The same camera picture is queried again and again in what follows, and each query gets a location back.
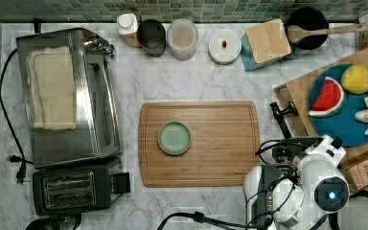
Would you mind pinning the wooden tea bag box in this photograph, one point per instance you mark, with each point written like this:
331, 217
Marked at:
357, 176

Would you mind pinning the wooden spoon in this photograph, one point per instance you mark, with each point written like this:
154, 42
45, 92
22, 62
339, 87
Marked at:
296, 33

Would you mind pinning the clear plastic food container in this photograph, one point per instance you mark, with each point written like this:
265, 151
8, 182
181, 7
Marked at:
182, 38

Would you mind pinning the small green plate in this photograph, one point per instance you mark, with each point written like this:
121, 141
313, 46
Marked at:
174, 138

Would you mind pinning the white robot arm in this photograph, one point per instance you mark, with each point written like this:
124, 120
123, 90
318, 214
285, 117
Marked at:
300, 189

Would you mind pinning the teal canister with wooden lid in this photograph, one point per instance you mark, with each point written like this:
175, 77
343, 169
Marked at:
264, 44

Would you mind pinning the black two-slot toaster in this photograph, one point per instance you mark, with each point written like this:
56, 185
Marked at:
79, 188

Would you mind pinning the black drawer handle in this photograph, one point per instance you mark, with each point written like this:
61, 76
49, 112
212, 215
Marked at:
280, 114

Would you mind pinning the silver toaster oven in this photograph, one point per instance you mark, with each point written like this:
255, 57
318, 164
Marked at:
96, 134

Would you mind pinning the dark glass jar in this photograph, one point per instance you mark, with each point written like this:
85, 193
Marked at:
151, 35

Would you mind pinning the blue plate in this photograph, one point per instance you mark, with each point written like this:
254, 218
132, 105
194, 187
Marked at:
342, 123

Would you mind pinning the bamboo cutting board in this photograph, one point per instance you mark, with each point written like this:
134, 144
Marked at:
225, 137

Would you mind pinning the black round lid with knob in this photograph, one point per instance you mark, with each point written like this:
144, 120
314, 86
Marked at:
43, 224

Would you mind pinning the white capped bottle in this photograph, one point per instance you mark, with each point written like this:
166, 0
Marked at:
127, 27

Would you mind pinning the toy watermelon slice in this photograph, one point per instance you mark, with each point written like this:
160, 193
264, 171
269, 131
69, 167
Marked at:
330, 98

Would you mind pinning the yellow toy lemon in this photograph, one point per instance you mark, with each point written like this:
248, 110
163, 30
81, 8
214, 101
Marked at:
355, 79

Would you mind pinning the folded beige towel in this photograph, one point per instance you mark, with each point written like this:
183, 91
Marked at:
52, 87

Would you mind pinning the white lidded bowl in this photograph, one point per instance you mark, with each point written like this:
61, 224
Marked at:
224, 46

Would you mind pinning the wooden drawer box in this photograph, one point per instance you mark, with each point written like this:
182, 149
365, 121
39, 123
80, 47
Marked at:
297, 91

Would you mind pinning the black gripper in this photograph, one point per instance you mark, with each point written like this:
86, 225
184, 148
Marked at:
287, 149

